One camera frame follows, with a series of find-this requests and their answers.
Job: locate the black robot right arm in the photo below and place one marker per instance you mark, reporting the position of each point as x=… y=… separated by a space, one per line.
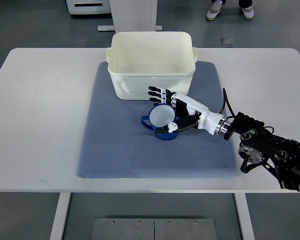
x=259 y=146

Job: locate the white sneaker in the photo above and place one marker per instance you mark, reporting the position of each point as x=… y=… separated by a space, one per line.
x=216 y=8
x=248 y=13

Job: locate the blue enamel cup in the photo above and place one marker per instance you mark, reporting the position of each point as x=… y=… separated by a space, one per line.
x=159 y=116

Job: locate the white table leg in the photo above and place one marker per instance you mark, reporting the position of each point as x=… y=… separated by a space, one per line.
x=244 y=218
x=60 y=217

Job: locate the grey metal floor plate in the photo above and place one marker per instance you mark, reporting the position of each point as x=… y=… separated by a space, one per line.
x=153 y=229

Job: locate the white sneaker left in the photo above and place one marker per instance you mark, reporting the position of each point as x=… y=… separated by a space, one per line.
x=216 y=8

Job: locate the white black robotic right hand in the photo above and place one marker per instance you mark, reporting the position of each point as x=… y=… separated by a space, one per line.
x=190 y=113

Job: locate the white table leg right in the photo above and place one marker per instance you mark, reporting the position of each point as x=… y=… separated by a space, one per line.
x=244 y=218

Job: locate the white table leg left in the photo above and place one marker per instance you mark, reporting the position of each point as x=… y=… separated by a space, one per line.
x=60 y=217

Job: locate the white pillar stand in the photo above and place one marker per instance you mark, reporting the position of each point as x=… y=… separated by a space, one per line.
x=132 y=16

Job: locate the small grey floor plate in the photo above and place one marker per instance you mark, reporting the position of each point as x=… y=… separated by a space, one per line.
x=227 y=42

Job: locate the white cabinet with slot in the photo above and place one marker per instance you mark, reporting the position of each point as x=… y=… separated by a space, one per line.
x=88 y=7

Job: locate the white sneaker right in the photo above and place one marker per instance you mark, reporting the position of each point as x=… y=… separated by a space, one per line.
x=248 y=13

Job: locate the blue textured mat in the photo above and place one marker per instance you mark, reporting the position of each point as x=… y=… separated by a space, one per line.
x=116 y=145

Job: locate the cream plastic box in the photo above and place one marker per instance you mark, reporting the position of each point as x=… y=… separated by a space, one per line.
x=140 y=59

